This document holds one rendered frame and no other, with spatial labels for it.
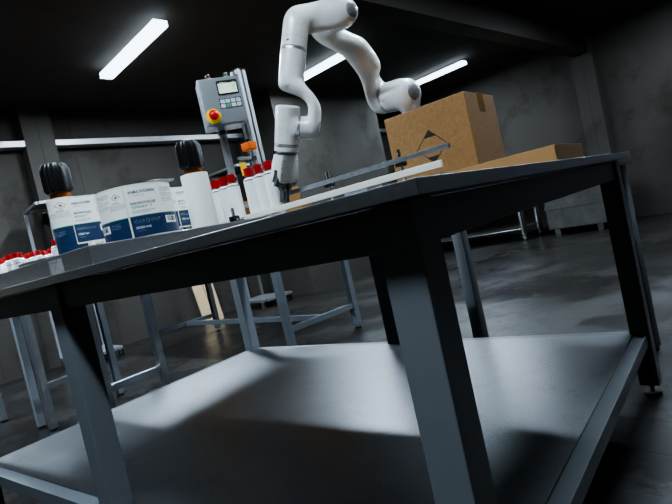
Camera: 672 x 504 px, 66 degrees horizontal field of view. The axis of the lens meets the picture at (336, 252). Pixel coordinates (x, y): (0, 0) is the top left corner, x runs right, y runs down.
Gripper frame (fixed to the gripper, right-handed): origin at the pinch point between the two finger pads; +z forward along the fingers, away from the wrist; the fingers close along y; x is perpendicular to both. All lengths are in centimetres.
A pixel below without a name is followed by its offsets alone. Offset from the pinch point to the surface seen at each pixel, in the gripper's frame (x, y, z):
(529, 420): 97, 14, 41
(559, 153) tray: 93, 10, -24
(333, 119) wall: -356, -491, -22
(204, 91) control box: -44, 0, -35
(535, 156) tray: 89, 13, -23
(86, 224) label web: -31, 57, 8
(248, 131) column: -31.8, -12.2, -20.9
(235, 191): -24.0, 1.6, 1.1
